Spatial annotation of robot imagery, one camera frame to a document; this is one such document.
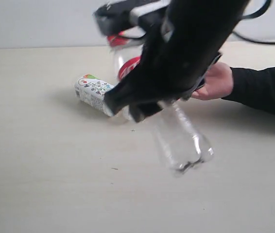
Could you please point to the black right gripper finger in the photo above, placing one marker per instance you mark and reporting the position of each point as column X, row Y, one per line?
column 140, row 112

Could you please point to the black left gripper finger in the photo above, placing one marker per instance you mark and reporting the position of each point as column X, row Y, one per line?
column 133, row 89

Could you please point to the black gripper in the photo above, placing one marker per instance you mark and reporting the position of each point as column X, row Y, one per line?
column 178, row 52

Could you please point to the red label cola bottle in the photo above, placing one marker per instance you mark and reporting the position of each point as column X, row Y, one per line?
column 180, row 145

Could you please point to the white floral label bottle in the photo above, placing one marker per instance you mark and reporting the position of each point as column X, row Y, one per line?
column 91, row 90

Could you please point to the open bare human hand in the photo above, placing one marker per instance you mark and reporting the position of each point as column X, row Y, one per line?
column 218, row 83

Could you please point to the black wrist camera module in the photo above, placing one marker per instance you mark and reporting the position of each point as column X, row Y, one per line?
column 113, row 18

